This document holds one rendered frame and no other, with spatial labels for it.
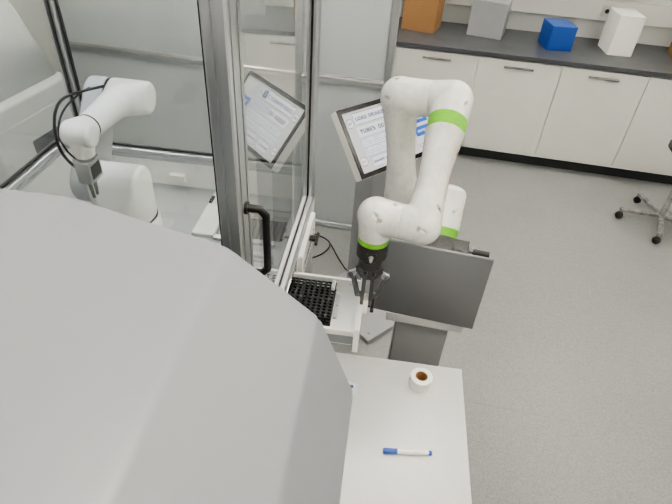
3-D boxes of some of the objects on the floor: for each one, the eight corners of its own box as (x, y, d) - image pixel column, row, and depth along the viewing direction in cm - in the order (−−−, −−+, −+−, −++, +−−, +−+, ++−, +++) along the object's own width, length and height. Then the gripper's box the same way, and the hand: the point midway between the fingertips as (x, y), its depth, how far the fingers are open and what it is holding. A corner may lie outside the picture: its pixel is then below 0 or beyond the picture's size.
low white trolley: (424, 484, 220) (461, 368, 173) (425, 666, 172) (477, 575, 124) (288, 464, 224) (288, 345, 176) (251, 636, 175) (238, 536, 128)
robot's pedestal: (433, 391, 258) (466, 274, 210) (430, 445, 235) (466, 328, 187) (373, 379, 261) (392, 262, 214) (364, 431, 238) (383, 313, 191)
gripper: (348, 260, 154) (343, 317, 169) (392, 265, 154) (383, 322, 168) (351, 244, 160) (345, 301, 175) (393, 250, 159) (384, 306, 174)
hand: (365, 303), depth 170 cm, fingers closed, pressing on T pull
